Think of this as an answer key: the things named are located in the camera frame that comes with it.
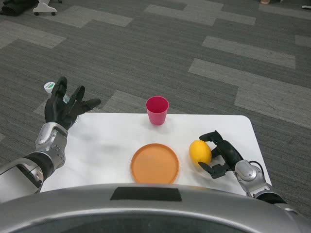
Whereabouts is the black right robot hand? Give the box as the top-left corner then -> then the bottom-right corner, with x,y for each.
198,130 -> 244,180

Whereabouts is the clear bottle with green-white cap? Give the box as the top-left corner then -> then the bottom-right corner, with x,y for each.
44,82 -> 81,125

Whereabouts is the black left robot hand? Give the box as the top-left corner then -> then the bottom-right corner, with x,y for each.
44,76 -> 102,131

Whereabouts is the black bag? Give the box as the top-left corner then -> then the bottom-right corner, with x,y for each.
0,0 -> 37,17

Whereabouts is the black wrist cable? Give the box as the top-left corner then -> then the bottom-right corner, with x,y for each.
250,160 -> 264,176

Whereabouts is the yellow lemon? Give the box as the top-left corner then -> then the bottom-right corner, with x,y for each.
189,140 -> 212,167

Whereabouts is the pink plastic cup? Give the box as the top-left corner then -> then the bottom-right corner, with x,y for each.
145,96 -> 170,126

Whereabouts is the orange round plate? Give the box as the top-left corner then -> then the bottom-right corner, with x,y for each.
130,143 -> 180,184

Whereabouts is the silver robot chest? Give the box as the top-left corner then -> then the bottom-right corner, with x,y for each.
0,183 -> 311,233

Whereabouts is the white wheeled stand base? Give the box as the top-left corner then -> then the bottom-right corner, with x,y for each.
33,0 -> 58,16

